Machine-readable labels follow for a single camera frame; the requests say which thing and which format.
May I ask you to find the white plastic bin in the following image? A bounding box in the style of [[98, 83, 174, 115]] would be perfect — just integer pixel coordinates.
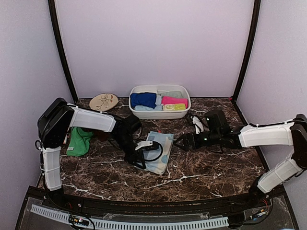
[[129, 84, 191, 119]]

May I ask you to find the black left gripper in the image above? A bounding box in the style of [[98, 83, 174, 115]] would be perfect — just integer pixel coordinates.
[[112, 133, 146, 169]]

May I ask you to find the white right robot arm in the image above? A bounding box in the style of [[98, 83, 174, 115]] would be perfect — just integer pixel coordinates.
[[174, 110, 307, 208]]

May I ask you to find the brown towel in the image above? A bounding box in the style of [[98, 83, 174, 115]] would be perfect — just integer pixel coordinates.
[[82, 128, 111, 142]]

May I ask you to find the pink rolled towel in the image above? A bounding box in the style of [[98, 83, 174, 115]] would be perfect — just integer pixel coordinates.
[[161, 96, 188, 107]]

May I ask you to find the orange patterned towel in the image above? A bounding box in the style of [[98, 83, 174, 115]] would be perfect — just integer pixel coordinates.
[[63, 134, 68, 144]]

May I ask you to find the light blue rolled towel rear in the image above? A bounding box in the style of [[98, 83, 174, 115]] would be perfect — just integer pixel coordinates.
[[155, 95, 162, 106]]

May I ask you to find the light blue rolled towel front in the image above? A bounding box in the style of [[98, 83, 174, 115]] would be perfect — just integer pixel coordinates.
[[134, 105, 163, 111]]

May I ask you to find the light blue rolled towel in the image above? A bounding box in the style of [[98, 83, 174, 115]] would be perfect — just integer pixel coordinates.
[[134, 105, 163, 111], [155, 95, 162, 106]]

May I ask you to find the floral ceramic plate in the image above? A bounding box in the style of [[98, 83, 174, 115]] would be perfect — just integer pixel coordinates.
[[89, 93, 118, 112]]

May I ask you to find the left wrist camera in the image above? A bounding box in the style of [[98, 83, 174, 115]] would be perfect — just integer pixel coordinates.
[[135, 140, 160, 151]]

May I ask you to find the black left corner post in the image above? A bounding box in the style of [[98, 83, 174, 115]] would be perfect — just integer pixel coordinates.
[[48, 0, 79, 102]]

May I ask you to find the sage green rolled towel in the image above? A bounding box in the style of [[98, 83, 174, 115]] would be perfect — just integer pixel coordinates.
[[157, 91, 183, 98]]

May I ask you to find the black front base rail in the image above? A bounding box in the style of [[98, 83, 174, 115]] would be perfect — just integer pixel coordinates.
[[24, 185, 288, 221]]

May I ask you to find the white slotted cable duct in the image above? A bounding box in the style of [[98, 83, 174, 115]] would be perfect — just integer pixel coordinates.
[[30, 205, 229, 230]]

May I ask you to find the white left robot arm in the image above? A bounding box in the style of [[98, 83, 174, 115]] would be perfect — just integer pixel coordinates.
[[35, 98, 146, 209]]

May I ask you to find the black right corner post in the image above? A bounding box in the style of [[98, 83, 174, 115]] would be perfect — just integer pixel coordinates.
[[232, 0, 261, 102]]

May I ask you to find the light blue patterned towel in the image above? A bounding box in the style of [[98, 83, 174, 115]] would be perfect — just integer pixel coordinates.
[[143, 131, 174, 175]]

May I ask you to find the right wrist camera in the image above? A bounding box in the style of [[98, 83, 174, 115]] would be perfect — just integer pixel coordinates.
[[187, 115, 204, 134]]

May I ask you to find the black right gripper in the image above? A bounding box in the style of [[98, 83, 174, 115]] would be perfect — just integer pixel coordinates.
[[173, 130, 221, 152]]

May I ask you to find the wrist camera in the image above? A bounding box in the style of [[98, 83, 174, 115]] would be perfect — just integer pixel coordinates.
[[135, 140, 160, 151], [187, 115, 204, 134]]

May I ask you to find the lime lemon print towel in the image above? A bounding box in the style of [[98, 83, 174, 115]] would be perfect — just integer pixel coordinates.
[[163, 103, 186, 111]]

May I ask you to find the royal blue microfiber towel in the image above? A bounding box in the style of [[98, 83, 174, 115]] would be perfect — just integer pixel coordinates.
[[130, 92, 157, 109]]

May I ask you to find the black corner post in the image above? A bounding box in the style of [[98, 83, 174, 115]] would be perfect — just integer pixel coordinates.
[[232, 0, 261, 102], [48, 0, 79, 102]]

